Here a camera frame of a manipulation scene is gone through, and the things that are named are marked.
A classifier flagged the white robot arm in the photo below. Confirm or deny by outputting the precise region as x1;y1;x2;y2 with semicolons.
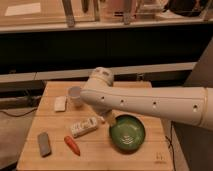
80;67;213;131

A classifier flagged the white paper cup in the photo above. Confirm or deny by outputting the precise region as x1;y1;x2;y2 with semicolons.
68;86;83;107

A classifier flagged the white lying bottle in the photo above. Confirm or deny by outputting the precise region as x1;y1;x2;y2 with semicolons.
70;117;105;138

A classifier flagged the white sponge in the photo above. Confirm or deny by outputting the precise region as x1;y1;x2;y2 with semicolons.
54;96;67;112

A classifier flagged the green bowl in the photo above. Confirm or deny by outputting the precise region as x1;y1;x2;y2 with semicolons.
109;114;146;153

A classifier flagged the grey rectangular block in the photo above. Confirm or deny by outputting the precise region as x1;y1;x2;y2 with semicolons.
37;132;51;157

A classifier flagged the black cable right side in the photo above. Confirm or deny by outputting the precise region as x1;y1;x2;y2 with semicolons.
164;121;178;171

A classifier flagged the black cable on floor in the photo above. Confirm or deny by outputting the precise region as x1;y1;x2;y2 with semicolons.
0;106;38;118

